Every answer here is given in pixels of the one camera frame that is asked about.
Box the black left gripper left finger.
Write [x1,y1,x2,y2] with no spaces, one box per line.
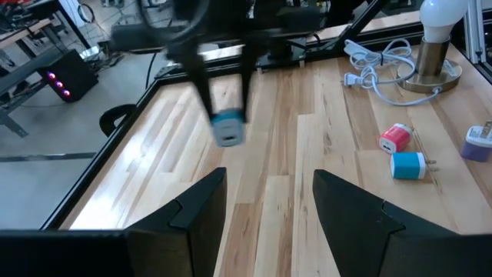
[0,167,228,277]

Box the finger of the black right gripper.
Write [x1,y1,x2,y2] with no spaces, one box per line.
[168,42,217,122]
[241,36,267,117]

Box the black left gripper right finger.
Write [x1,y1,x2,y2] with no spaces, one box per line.
[312,169,492,277]

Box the teal white USB charger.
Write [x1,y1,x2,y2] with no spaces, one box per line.
[210,108,247,149]
[390,151,439,181]

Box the pink white USB charger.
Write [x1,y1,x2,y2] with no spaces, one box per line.
[379,122,414,155]

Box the purple white USB charger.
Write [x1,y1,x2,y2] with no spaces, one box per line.
[460,121,492,162]

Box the black arched clamp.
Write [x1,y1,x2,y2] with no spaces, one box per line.
[98,103,138,139]

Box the black computer tower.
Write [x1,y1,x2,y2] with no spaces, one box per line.
[37,48,100,104]

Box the brass lamp base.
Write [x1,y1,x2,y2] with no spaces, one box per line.
[397,36,464,95]

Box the white light bulb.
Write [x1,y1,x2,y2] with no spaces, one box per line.
[418,0,470,44]

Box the silver aluminium extrusion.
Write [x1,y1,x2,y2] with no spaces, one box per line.
[463,0,492,78]

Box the black table frame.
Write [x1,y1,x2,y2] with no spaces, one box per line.
[41,0,492,232]

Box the white lamp power cord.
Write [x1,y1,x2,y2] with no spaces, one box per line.
[341,38,443,108]

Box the black frame desk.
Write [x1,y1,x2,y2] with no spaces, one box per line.
[0,0,91,139]

